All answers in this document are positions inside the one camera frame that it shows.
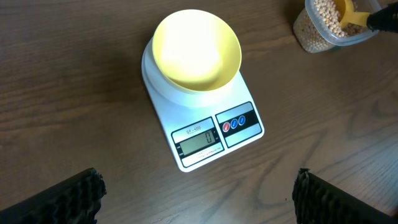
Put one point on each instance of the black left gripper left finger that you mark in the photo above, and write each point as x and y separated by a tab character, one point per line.
75	200

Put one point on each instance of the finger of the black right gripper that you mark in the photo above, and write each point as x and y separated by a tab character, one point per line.
384	20

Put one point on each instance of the yellow measuring scoop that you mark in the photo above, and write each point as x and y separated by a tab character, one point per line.
349	15

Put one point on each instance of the pale yellow bowl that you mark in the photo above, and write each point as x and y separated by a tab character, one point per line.
196	50

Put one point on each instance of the white digital kitchen scale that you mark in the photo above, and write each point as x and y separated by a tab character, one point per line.
202	127

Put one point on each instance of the clear plastic container of soybeans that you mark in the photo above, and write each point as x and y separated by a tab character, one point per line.
317	28

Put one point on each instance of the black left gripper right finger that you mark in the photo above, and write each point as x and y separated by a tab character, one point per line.
318	202

